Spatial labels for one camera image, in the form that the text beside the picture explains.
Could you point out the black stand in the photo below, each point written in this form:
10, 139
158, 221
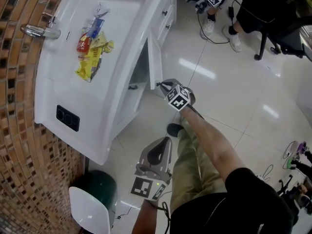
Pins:
295, 194

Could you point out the black smartphone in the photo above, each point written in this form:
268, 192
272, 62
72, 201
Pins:
67, 118

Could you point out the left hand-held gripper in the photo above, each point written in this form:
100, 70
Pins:
156, 169

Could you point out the purple and green gadget pile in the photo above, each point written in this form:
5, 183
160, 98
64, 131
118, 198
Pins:
298, 152

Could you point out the white vanity cabinet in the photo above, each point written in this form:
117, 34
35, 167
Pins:
161, 21

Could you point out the black drawer knob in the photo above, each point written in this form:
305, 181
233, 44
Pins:
165, 13
167, 27

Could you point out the person's olive trousers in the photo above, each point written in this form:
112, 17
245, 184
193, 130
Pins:
192, 174

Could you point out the chrome faucet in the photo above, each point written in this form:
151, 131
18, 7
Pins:
40, 30

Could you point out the clear plastic wrapper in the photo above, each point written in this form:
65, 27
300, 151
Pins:
101, 10

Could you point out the red snack packet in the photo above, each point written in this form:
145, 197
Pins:
83, 44

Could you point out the black office chair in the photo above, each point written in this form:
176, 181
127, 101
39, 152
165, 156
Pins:
285, 38

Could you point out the blue snack packet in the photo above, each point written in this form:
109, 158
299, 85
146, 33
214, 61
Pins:
96, 28

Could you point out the large yellow snack packet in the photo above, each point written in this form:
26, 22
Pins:
89, 64

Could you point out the person's black shirt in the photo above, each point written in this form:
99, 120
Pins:
243, 208

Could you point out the person's black shoe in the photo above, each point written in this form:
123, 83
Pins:
174, 130

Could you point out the white bin lid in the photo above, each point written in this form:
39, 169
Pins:
89, 211

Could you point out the person's left forearm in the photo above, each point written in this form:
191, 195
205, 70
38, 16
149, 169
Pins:
145, 218

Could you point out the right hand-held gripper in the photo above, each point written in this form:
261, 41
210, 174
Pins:
180, 97

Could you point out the dark green trash bin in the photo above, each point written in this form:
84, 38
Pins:
103, 186

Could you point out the white cabinet door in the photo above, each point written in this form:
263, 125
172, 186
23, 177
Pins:
130, 106
155, 62

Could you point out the white ceramic sink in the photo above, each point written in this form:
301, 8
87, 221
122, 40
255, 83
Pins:
73, 86

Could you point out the person's right forearm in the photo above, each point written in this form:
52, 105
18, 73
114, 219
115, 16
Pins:
209, 142

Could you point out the yellow-green snack packet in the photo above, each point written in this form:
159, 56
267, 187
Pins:
103, 44

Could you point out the closed white cabinet door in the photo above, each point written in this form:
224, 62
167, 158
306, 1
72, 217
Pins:
130, 106

